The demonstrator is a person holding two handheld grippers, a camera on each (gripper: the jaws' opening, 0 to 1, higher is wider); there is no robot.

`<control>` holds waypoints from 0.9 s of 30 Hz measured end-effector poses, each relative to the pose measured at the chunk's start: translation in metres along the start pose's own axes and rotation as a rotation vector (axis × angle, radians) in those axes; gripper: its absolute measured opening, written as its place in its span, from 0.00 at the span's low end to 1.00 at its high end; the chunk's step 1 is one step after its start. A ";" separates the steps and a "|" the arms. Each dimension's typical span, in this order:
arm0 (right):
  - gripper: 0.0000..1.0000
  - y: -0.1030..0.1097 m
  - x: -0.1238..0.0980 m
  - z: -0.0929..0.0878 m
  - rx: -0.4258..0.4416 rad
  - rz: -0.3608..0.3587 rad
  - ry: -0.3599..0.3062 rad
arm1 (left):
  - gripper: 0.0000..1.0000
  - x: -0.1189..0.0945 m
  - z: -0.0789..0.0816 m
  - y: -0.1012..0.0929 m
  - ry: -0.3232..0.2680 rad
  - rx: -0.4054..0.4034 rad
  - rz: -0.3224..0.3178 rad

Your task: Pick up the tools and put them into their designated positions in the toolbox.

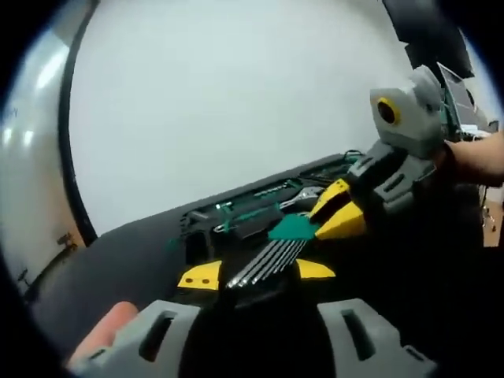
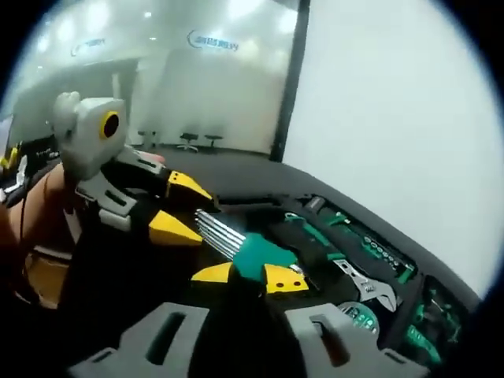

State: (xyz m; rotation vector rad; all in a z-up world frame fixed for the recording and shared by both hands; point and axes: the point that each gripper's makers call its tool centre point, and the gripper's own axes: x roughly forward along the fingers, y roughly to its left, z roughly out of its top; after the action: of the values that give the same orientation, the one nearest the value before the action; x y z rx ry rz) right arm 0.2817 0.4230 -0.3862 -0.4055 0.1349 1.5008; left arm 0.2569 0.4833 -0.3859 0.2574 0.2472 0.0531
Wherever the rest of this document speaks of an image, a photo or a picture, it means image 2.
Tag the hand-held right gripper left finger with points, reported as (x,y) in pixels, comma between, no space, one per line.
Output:
(118,360)

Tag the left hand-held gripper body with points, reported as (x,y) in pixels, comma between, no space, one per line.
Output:
(90,138)

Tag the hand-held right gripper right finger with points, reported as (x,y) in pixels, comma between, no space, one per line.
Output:
(366,360)

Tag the round green tape measure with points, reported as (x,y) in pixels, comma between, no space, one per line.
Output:
(360,317)

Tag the adjustable wrench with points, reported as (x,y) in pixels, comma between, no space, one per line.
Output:
(366,287)

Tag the black toolbox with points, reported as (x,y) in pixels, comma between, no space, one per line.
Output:
(256,208)

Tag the hex key set green holder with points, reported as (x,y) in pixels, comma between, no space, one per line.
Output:
(260,256)

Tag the row of chrome sockets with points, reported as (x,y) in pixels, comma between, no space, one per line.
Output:
(384,252)

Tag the person's left hand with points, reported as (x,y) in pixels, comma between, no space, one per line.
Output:
(59,204)

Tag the black stool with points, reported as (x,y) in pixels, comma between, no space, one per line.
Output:
(189,138)
(213,138)

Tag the dark desk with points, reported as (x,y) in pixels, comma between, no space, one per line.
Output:
(39,146)

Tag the spare hand-held gripper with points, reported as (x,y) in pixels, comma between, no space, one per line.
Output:
(13,177)

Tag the brown cardboard box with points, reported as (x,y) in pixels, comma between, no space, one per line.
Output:
(49,279)

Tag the blue logo sticker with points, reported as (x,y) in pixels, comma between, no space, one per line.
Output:
(214,41)

